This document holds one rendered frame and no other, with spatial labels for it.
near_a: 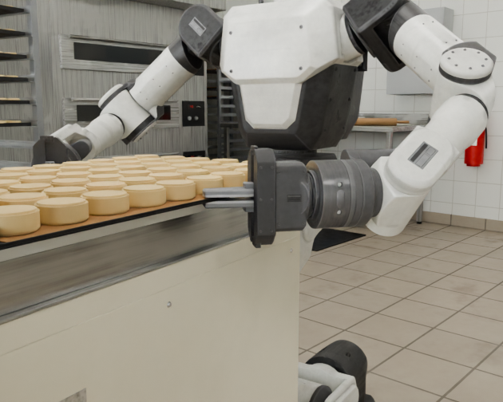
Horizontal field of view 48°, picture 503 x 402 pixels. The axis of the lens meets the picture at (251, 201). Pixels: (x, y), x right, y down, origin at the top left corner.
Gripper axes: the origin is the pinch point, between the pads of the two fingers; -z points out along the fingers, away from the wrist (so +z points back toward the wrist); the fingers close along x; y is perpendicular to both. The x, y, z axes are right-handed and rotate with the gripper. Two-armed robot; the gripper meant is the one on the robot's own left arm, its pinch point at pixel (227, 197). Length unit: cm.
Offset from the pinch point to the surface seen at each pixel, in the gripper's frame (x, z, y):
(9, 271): -3.3, -22.4, 17.0
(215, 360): -22.5, -1.4, -2.9
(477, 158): -27, 270, -346
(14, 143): -3, -58, -191
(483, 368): -90, 124, -119
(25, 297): -6.1, -21.4, 16.0
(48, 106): 15, -64, -365
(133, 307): -10.6, -11.9, 7.9
